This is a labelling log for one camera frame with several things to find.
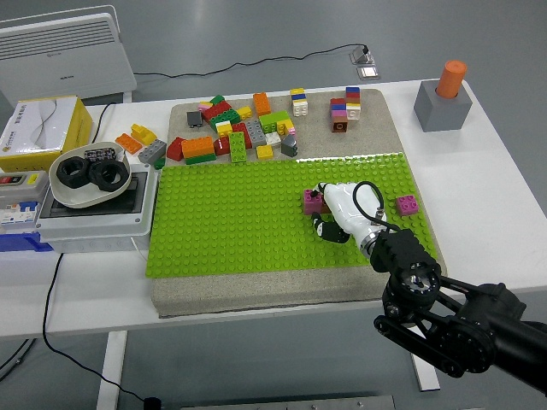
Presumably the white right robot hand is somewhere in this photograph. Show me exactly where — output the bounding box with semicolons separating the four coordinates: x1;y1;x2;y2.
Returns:
309;182;388;244

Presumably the grey metal plate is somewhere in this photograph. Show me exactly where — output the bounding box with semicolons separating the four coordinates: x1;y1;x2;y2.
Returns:
179;394;397;410

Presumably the grey square block holder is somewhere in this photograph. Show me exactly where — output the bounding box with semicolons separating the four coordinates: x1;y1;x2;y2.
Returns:
412;79;473;132

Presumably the orange cylinder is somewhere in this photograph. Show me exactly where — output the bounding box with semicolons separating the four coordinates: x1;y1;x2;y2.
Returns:
435;59;468;99

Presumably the white circuit breaker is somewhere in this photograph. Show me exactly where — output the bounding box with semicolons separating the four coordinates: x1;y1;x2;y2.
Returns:
0;197;43;236

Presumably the grey-brown foam mat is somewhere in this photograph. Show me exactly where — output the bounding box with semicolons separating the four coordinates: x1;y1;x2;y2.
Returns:
151;88;449;319

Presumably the large black hex nut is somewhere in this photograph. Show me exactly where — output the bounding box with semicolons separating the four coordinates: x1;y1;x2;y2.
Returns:
56;155;91;187
86;159;126;191

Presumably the red slope toy brick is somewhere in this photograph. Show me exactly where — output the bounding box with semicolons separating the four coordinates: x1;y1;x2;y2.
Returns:
165;136;186;162

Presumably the blue plastic part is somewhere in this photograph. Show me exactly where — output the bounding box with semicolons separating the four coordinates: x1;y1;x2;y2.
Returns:
0;231;55;254

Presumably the floor socket with plug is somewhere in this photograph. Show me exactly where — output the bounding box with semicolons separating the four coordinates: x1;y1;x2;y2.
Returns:
349;44;377;66

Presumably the white shallow bowl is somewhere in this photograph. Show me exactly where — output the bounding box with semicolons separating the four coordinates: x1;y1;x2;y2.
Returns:
48;142;133;210

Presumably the white electrical enclosure box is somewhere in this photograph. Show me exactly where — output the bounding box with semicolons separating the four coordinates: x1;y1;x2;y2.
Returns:
33;163;161;254

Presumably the yellow white tissue box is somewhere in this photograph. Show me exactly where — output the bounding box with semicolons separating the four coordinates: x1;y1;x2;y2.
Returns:
0;95;93;174

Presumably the grey long toy brick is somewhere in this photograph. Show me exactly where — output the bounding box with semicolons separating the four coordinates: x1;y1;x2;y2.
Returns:
244;120;268;149

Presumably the magenta square toy brick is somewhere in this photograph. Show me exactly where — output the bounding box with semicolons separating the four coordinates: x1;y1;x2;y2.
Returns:
394;194;421;217
302;188;326;216

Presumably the black floor cable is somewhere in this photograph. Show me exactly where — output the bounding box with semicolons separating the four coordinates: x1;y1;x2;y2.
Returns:
133;42;369;79

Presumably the red-topped multicolour brick stack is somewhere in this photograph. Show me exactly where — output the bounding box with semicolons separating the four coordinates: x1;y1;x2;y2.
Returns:
329;97;348;123

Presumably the grey switch box red button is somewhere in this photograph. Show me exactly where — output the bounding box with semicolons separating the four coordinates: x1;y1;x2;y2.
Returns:
0;169;50;202

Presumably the dark green toy brick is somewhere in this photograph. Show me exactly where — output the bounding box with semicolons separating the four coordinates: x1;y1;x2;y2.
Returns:
209;109;240;132

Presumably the large lime green brick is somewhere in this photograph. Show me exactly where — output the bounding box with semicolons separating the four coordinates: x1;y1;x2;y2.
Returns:
258;109;292;134

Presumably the thin white wire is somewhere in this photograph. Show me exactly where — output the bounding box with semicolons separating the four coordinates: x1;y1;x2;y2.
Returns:
131;236;149;262

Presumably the green studded baseplate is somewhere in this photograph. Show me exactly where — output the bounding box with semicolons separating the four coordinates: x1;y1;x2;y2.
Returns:
144;151;440;279

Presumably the red long toy brick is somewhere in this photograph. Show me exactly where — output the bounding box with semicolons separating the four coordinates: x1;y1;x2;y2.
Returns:
201;101;233;125

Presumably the green long toy brick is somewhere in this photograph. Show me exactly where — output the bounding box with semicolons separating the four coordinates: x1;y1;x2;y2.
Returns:
227;131;249;165

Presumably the white panel heater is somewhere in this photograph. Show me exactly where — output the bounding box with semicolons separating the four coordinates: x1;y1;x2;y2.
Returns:
0;4;138;108

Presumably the dark grey slope brick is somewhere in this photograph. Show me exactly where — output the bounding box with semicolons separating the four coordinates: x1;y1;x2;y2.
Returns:
279;134;299;157

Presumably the white table leg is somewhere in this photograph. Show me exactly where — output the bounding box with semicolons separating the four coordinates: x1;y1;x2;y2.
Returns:
95;329;129;410
397;302;442;392

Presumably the dark green flat brick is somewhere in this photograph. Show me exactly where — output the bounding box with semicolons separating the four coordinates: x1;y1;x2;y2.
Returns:
184;152;218;167

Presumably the orange long toy brick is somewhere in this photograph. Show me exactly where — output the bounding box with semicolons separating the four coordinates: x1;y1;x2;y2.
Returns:
252;91;272;118

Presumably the yellow slope toy brick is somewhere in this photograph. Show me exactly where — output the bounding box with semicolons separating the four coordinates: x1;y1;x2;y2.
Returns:
129;123;158;146

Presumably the black patterned block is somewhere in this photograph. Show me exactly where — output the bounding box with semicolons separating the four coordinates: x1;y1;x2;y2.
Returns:
83;146;117;163

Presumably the orange wide toy brick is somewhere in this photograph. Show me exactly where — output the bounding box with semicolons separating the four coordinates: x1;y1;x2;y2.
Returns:
180;136;215;160

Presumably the yellow blue white brick stack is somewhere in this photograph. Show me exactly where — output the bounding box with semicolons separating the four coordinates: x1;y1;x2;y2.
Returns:
290;87;309;118

